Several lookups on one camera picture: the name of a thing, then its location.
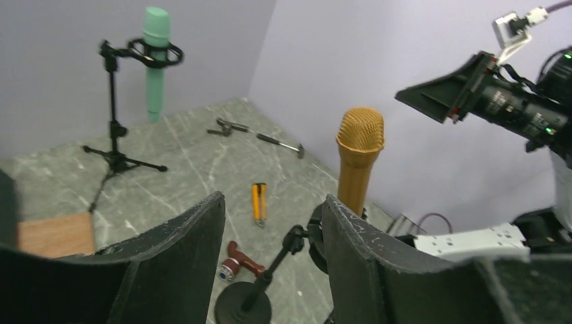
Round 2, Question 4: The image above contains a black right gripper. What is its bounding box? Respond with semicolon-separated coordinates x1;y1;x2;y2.
395;51;571;153

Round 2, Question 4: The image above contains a dark metal clamp tool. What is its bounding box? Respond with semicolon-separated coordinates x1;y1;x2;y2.
206;118;250;137

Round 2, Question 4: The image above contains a black tripod mic stand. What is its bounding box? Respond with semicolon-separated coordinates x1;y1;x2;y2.
82;38;184;213

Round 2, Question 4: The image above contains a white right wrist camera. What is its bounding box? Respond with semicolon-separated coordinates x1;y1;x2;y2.
492;7;549;65

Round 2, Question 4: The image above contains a white power strip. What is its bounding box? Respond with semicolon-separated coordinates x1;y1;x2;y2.
413;223;530;262

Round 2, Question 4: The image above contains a red brown spray nozzle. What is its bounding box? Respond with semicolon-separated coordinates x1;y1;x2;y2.
217;240;266;282

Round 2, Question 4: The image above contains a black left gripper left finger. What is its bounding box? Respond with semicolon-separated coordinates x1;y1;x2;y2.
1;192;225;323

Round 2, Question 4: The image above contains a black shock-mount desk stand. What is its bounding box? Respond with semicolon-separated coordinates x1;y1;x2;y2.
214;205;328;323

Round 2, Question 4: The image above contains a mint green microphone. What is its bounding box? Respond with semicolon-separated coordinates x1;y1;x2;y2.
143;7;171;123

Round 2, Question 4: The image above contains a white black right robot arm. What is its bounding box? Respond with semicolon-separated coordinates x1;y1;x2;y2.
395;47;571;254

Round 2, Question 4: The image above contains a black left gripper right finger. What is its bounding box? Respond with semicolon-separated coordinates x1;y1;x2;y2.
322;195;571;324

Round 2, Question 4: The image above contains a small metal hammer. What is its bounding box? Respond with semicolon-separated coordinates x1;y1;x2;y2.
256;133;305;159

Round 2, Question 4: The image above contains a wooden board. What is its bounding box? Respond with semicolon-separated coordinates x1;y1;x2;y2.
18;212;96;258

